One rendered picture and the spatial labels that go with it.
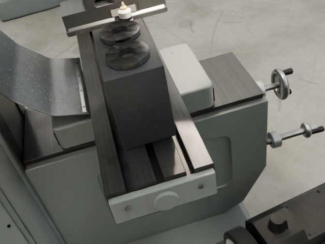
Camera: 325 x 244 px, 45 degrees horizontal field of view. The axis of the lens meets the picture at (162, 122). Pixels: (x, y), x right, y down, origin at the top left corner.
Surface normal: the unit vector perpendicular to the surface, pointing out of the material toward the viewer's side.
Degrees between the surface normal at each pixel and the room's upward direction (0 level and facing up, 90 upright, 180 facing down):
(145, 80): 90
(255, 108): 90
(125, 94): 90
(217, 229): 0
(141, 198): 90
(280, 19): 0
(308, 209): 0
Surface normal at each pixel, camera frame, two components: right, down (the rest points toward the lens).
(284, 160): -0.15, -0.74
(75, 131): 0.24, 0.62
